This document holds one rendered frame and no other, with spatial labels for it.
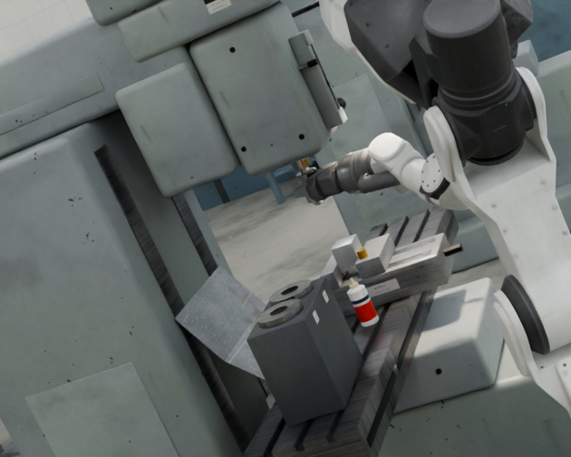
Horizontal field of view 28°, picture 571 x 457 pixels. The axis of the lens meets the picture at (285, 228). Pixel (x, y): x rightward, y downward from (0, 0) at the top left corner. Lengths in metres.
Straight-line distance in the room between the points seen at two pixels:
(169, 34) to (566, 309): 1.01
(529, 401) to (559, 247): 0.63
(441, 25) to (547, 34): 7.29
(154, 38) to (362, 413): 0.89
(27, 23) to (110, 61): 7.66
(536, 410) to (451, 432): 0.19
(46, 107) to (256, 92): 0.48
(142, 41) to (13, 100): 0.35
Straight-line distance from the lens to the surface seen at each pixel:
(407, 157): 2.27
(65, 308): 2.56
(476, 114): 1.75
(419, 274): 2.49
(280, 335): 2.05
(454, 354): 2.40
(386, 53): 1.89
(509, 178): 1.86
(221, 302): 2.70
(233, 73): 2.38
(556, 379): 1.95
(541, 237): 1.87
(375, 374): 2.18
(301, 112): 2.36
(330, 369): 2.08
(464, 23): 1.67
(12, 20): 10.10
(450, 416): 2.48
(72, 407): 2.66
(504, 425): 2.48
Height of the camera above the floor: 1.72
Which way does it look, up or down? 13 degrees down
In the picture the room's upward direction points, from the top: 25 degrees counter-clockwise
